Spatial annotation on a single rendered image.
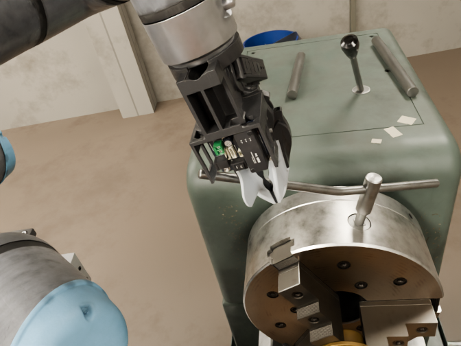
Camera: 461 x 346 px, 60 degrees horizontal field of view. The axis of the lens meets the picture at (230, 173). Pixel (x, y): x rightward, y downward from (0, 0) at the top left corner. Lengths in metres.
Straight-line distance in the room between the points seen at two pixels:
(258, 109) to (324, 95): 0.52
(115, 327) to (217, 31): 0.27
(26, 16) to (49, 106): 3.93
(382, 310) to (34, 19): 0.59
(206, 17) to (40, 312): 0.27
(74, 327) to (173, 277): 1.89
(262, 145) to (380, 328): 0.38
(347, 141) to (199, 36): 0.45
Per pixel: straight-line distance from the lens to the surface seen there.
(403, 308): 0.69
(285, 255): 0.61
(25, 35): 0.35
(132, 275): 2.34
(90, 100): 4.11
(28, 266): 0.42
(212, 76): 0.33
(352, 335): 0.65
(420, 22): 4.01
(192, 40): 0.34
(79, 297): 0.37
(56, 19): 0.37
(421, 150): 0.73
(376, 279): 0.65
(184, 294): 2.14
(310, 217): 0.62
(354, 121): 0.79
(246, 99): 0.40
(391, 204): 0.68
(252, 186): 0.46
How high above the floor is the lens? 1.68
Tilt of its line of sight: 37 degrees down
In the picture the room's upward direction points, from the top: 13 degrees counter-clockwise
